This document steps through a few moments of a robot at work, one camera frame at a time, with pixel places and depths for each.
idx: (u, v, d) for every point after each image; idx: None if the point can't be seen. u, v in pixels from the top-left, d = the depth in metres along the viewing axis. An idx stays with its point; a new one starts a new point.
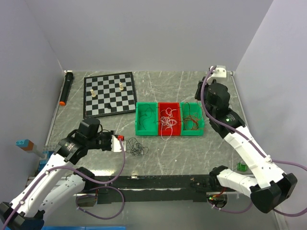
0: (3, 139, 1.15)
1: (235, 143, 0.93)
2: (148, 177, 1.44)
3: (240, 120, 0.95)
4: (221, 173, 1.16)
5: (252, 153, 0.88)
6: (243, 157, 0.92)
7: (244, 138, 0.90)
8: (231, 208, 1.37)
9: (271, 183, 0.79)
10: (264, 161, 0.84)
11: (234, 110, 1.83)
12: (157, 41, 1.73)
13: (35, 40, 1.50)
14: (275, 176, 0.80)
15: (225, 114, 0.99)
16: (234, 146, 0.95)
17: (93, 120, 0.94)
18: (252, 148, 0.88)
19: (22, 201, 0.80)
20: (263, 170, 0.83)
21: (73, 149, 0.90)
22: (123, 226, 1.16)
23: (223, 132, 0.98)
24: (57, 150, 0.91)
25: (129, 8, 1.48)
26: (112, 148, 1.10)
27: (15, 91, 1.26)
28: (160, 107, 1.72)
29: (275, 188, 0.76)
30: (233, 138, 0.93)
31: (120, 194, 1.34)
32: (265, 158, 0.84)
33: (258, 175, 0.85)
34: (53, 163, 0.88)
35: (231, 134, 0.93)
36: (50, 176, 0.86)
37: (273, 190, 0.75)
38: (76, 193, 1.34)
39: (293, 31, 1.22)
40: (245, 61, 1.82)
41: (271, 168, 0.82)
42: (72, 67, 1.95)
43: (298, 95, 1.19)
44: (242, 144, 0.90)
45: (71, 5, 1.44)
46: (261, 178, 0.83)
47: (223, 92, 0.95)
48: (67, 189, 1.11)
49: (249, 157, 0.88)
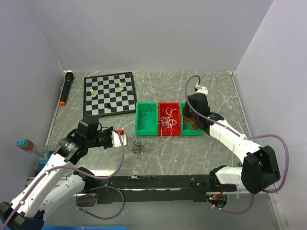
0: (3, 139, 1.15)
1: (216, 133, 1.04)
2: (148, 177, 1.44)
3: (219, 115, 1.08)
4: (218, 170, 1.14)
5: (229, 136, 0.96)
6: (226, 143, 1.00)
7: (221, 126, 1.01)
8: (230, 208, 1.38)
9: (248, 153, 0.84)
10: (240, 139, 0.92)
11: (234, 110, 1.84)
12: (157, 41, 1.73)
13: (35, 40, 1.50)
14: (251, 148, 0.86)
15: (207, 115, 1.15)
16: (218, 138, 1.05)
17: (92, 120, 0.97)
18: (229, 132, 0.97)
19: (22, 201, 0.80)
20: (240, 145, 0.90)
21: (73, 149, 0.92)
22: (123, 226, 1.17)
23: (207, 129, 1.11)
24: (58, 150, 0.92)
25: (129, 8, 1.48)
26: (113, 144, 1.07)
27: (15, 92, 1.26)
28: (160, 107, 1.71)
29: (252, 156, 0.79)
30: (214, 129, 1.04)
31: (120, 194, 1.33)
32: (241, 136, 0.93)
33: (239, 153, 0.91)
34: (53, 163, 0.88)
35: (211, 125, 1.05)
36: (50, 177, 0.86)
37: (249, 159, 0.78)
38: (76, 194, 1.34)
39: (293, 31, 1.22)
40: (245, 61, 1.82)
41: (247, 143, 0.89)
42: (72, 67, 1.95)
43: (298, 95, 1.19)
44: (221, 132, 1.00)
45: (71, 5, 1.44)
46: (241, 153, 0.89)
47: (201, 97, 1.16)
48: (67, 189, 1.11)
49: (228, 141, 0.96)
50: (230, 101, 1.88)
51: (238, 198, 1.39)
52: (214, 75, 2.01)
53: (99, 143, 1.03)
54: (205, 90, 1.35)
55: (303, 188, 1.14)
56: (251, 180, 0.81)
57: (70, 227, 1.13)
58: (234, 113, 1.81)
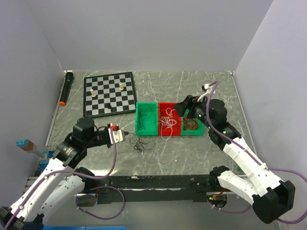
0: (3, 139, 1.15)
1: (232, 154, 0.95)
2: (148, 177, 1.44)
3: (236, 132, 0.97)
4: (222, 175, 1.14)
5: (248, 162, 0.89)
6: (242, 167, 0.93)
7: (240, 148, 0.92)
8: (230, 208, 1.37)
9: (268, 189, 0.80)
10: (260, 169, 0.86)
11: (234, 110, 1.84)
12: (157, 42, 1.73)
13: (35, 41, 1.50)
14: (272, 183, 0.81)
15: (222, 127, 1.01)
16: (232, 157, 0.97)
17: (86, 123, 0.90)
18: (248, 157, 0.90)
19: (21, 206, 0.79)
20: (260, 177, 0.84)
21: (72, 154, 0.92)
22: (123, 226, 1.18)
23: (221, 144, 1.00)
24: (56, 155, 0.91)
25: (129, 8, 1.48)
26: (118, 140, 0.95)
27: (15, 92, 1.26)
28: (160, 107, 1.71)
29: (271, 193, 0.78)
30: (230, 149, 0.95)
31: (120, 194, 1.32)
32: (261, 165, 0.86)
33: (256, 183, 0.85)
34: (52, 167, 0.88)
35: (228, 144, 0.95)
36: (49, 181, 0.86)
37: (269, 196, 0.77)
38: (77, 194, 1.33)
39: (293, 31, 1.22)
40: (245, 61, 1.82)
41: (267, 176, 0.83)
42: (72, 67, 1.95)
43: (298, 95, 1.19)
44: (239, 154, 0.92)
45: (71, 5, 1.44)
46: (258, 184, 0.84)
47: (220, 108, 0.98)
48: (66, 191, 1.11)
49: (246, 166, 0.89)
50: (230, 101, 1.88)
51: (238, 198, 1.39)
52: (214, 75, 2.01)
53: (97, 142, 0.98)
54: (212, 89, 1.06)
55: (302, 188, 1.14)
56: (265, 213, 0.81)
57: (70, 227, 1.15)
58: (234, 113, 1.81)
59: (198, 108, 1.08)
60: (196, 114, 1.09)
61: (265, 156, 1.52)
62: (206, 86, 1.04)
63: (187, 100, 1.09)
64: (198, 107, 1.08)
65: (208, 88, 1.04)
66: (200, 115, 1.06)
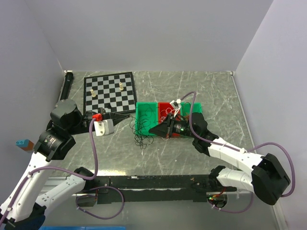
0: (3, 140, 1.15)
1: (216, 153, 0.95)
2: (148, 177, 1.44)
3: (215, 134, 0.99)
4: (220, 173, 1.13)
5: (230, 154, 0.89)
6: (228, 161, 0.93)
7: (219, 144, 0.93)
8: (230, 207, 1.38)
9: (253, 167, 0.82)
10: (241, 154, 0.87)
11: (234, 110, 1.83)
12: (157, 42, 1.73)
13: (35, 41, 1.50)
14: (254, 161, 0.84)
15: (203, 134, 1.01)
16: (218, 157, 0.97)
17: (64, 108, 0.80)
18: (229, 149, 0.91)
19: (9, 207, 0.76)
20: (243, 161, 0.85)
21: (54, 145, 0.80)
22: (123, 226, 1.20)
23: (206, 151, 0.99)
24: (38, 148, 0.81)
25: (129, 8, 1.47)
26: (104, 132, 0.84)
27: (15, 92, 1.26)
28: (160, 107, 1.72)
29: (257, 169, 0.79)
30: (213, 150, 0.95)
31: (120, 194, 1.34)
32: (240, 150, 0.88)
33: (244, 168, 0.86)
34: (35, 164, 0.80)
35: (210, 147, 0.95)
36: (33, 179, 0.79)
37: (257, 173, 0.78)
38: (76, 194, 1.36)
39: (293, 32, 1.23)
40: (245, 61, 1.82)
41: (250, 157, 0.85)
42: (72, 67, 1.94)
43: (298, 95, 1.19)
44: (221, 150, 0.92)
45: (71, 6, 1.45)
46: (245, 168, 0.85)
47: (200, 119, 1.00)
48: (67, 187, 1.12)
49: (230, 158, 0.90)
50: (230, 101, 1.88)
51: (238, 198, 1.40)
52: (214, 75, 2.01)
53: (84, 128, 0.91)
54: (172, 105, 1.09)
55: (302, 187, 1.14)
56: (265, 193, 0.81)
57: (71, 227, 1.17)
58: (234, 113, 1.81)
59: (177, 123, 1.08)
60: (177, 130, 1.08)
61: (265, 155, 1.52)
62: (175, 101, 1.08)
63: (167, 119, 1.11)
64: (177, 123, 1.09)
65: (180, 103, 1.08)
66: (182, 129, 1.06)
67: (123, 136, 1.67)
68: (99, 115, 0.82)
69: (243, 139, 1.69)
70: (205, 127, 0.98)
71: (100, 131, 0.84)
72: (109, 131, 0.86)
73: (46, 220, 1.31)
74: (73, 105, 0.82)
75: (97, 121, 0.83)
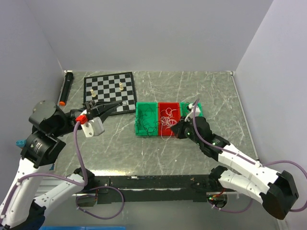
0: (3, 140, 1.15)
1: (227, 161, 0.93)
2: (148, 177, 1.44)
3: (224, 140, 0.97)
4: (222, 176, 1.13)
5: (243, 166, 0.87)
6: (239, 171, 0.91)
7: (232, 153, 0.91)
8: (230, 207, 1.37)
9: (269, 184, 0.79)
10: (256, 167, 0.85)
11: (234, 110, 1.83)
12: (157, 42, 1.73)
13: (35, 41, 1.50)
14: (270, 178, 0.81)
15: (211, 139, 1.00)
16: (228, 165, 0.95)
17: (44, 113, 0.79)
18: (242, 160, 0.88)
19: (3, 214, 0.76)
20: (258, 176, 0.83)
21: (41, 151, 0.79)
22: (123, 226, 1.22)
23: (214, 156, 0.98)
24: (25, 154, 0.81)
25: (129, 8, 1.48)
26: (92, 132, 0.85)
27: (15, 92, 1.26)
28: (160, 107, 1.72)
29: (274, 188, 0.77)
30: (224, 157, 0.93)
31: (120, 195, 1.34)
32: (255, 164, 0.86)
33: (257, 183, 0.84)
34: (24, 170, 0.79)
35: (221, 154, 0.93)
36: (24, 187, 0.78)
37: (274, 191, 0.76)
38: (76, 194, 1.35)
39: (293, 31, 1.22)
40: (245, 61, 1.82)
41: (265, 172, 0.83)
42: (72, 67, 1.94)
43: (298, 95, 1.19)
44: (233, 160, 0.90)
45: (71, 6, 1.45)
46: (259, 183, 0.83)
47: (204, 123, 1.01)
48: (68, 187, 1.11)
49: (242, 169, 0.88)
50: (230, 101, 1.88)
51: (238, 198, 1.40)
52: (214, 75, 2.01)
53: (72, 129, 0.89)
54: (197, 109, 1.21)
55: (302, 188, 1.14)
56: (276, 209, 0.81)
57: (71, 227, 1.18)
58: (234, 113, 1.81)
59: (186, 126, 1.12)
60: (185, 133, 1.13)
61: (265, 155, 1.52)
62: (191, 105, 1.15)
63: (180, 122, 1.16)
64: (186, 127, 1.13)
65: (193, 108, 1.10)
66: (189, 132, 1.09)
67: (123, 136, 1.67)
68: (83, 118, 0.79)
69: (243, 139, 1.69)
70: (207, 130, 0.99)
71: (87, 132, 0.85)
72: (96, 132, 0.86)
73: (46, 220, 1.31)
74: (53, 107, 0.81)
75: (83, 124, 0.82)
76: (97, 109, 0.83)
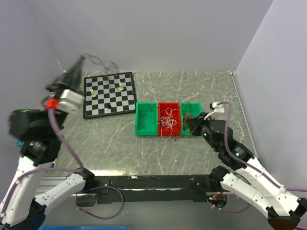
0: (3, 139, 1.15)
1: (248, 176, 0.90)
2: (148, 177, 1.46)
3: (249, 152, 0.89)
4: (225, 180, 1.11)
5: (267, 186, 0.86)
6: (258, 187, 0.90)
7: (257, 172, 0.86)
8: (230, 207, 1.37)
9: (289, 212, 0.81)
10: (279, 191, 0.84)
11: (234, 110, 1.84)
12: (157, 42, 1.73)
13: (35, 41, 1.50)
14: (291, 205, 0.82)
15: (232, 147, 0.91)
16: (248, 178, 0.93)
17: (19, 126, 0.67)
18: (266, 181, 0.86)
19: (3, 212, 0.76)
20: (280, 200, 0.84)
21: (41, 149, 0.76)
22: (123, 226, 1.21)
23: (234, 166, 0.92)
24: (25, 153, 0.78)
25: (129, 8, 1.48)
26: (75, 103, 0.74)
27: (15, 91, 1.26)
28: (160, 107, 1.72)
29: (295, 217, 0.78)
30: (247, 172, 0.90)
31: (120, 194, 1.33)
32: (280, 188, 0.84)
33: (276, 204, 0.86)
34: (23, 168, 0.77)
35: (244, 169, 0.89)
36: (23, 185, 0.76)
37: (293, 220, 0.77)
38: (76, 193, 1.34)
39: (293, 31, 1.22)
40: (245, 61, 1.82)
41: (287, 197, 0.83)
42: (72, 67, 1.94)
43: (298, 94, 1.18)
44: (257, 178, 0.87)
45: (71, 6, 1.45)
46: (278, 206, 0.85)
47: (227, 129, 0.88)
48: (68, 186, 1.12)
49: (265, 189, 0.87)
50: (230, 101, 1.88)
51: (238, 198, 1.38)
52: (214, 75, 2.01)
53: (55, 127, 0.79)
54: (222, 108, 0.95)
55: (301, 188, 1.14)
56: None
57: (70, 227, 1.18)
58: (234, 113, 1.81)
59: (204, 125, 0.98)
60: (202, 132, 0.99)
61: (265, 155, 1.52)
62: (214, 104, 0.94)
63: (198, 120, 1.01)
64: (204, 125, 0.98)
65: (217, 107, 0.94)
66: (205, 133, 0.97)
67: (123, 136, 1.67)
68: (53, 102, 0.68)
69: (243, 139, 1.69)
70: (230, 137, 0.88)
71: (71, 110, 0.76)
72: (77, 102, 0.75)
73: (46, 220, 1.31)
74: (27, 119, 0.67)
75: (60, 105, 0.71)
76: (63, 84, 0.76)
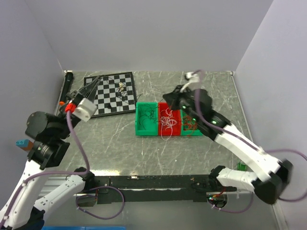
0: (3, 139, 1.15)
1: (226, 143, 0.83)
2: (148, 177, 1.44)
3: (226, 120, 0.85)
4: (220, 173, 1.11)
5: (245, 150, 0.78)
6: (238, 154, 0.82)
7: (234, 136, 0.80)
8: (230, 208, 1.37)
9: (270, 174, 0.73)
10: (258, 154, 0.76)
11: (234, 110, 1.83)
12: (156, 41, 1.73)
13: (35, 40, 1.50)
14: (271, 166, 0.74)
15: (209, 116, 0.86)
16: (226, 146, 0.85)
17: (39, 127, 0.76)
18: (244, 144, 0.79)
19: (5, 216, 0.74)
20: (259, 163, 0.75)
21: (48, 153, 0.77)
22: (123, 226, 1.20)
23: (212, 135, 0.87)
24: (32, 156, 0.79)
25: (129, 8, 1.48)
26: (89, 111, 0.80)
27: (15, 91, 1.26)
28: (160, 107, 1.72)
29: (274, 178, 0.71)
30: (224, 139, 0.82)
31: (120, 194, 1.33)
32: (258, 150, 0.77)
33: (256, 169, 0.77)
34: (29, 172, 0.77)
35: (221, 135, 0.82)
36: (28, 188, 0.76)
37: (274, 182, 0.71)
38: (76, 194, 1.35)
39: (294, 31, 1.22)
40: (245, 61, 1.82)
41: (266, 159, 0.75)
42: (72, 67, 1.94)
43: (298, 94, 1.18)
44: (234, 143, 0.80)
45: (71, 5, 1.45)
46: (258, 170, 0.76)
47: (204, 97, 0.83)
48: (67, 189, 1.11)
49: (243, 155, 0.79)
50: (230, 101, 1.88)
51: (238, 198, 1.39)
52: (214, 75, 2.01)
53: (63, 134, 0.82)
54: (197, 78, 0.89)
55: (301, 188, 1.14)
56: (269, 198, 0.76)
57: (70, 227, 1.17)
58: (234, 113, 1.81)
59: (182, 98, 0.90)
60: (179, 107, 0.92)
61: None
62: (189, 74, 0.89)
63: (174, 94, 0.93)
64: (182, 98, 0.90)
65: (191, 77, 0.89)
66: (184, 106, 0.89)
67: (123, 136, 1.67)
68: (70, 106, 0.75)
69: None
70: (208, 105, 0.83)
71: (84, 116, 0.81)
72: (91, 111, 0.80)
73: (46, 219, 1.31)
74: (44, 119, 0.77)
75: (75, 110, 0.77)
76: (80, 93, 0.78)
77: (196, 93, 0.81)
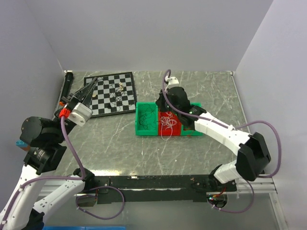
0: (3, 139, 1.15)
1: (202, 129, 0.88)
2: (148, 177, 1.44)
3: (201, 109, 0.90)
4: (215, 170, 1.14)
5: (217, 130, 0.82)
6: (214, 137, 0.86)
7: (207, 119, 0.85)
8: (231, 208, 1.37)
9: (240, 145, 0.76)
10: (229, 131, 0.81)
11: (234, 110, 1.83)
12: (156, 41, 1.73)
13: (34, 40, 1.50)
14: (242, 139, 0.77)
15: (187, 109, 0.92)
16: (204, 132, 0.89)
17: (32, 132, 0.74)
18: (217, 125, 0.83)
19: (4, 220, 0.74)
20: (230, 138, 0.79)
21: (44, 158, 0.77)
22: (123, 226, 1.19)
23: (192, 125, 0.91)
24: (28, 161, 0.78)
25: (129, 8, 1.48)
26: (84, 116, 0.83)
27: (15, 91, 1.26)
28: None
29: (244, 148, 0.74)
30: (199, 125, 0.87)
31: (120, 194, 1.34)
32: (228, 127, 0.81)
33: (230, 146, 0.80)
34: (26, 177, 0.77)
35: (196, 121, 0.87)
36: (25, 193, 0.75)
37: (244, 152, 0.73)
38: (76, 194, 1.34)
39: (293, 31, 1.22)
40: (245, 61, 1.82)
41: (237, 134, 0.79)
42: (72, 67, 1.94)
43: (298, 94, 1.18)
44: (208, 126, 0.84)
45: (71, 5, 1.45)
46: (232, 145, 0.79)
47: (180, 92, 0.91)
48: (66, 190, 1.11)
49: (217, 134, 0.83)
50: (230, 101, 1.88)
51: (238, 198, 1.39)
52: (214, 75, 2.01)
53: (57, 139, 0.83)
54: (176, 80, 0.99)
55: (301, 187, 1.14)
56: (248, 172, 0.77)
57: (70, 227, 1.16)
58: (234, 113, 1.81)
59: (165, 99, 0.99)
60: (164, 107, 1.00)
61: None
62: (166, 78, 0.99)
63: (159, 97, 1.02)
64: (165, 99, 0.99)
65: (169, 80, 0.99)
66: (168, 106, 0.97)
67: (123, 136, 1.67)
68: (64, 111, 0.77)
69: None
70: (183, 98, 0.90)
71: (79, 121, 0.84)
72: (87, 116, 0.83)
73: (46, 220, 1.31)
74: (39, 124, 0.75)
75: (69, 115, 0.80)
76: (76, 97, 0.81)
77: (163, 86, 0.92)
